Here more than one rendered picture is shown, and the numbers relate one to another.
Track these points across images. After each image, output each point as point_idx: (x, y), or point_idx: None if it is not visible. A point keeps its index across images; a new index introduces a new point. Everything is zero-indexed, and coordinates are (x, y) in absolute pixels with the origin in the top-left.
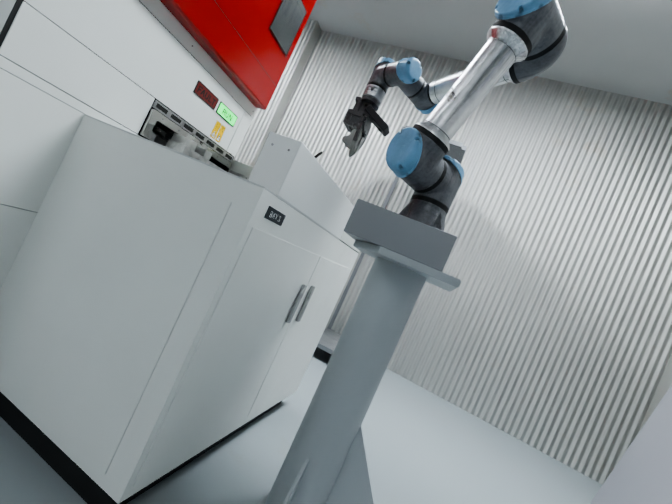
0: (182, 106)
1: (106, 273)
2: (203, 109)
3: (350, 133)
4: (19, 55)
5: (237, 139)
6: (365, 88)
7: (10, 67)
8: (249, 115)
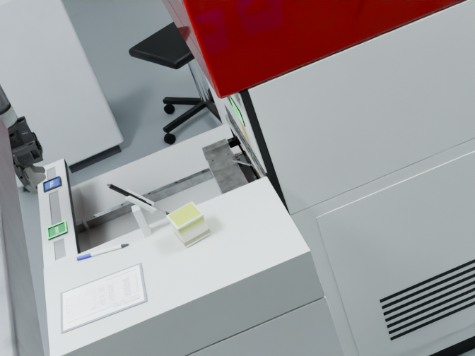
0: (229, 107)
1: None
2: (232, 107)
3: (32, 164)
4: (211, 92)
5: (254, 145)
6: (10, 107)
7: (214, 99)
8: (241, 107)
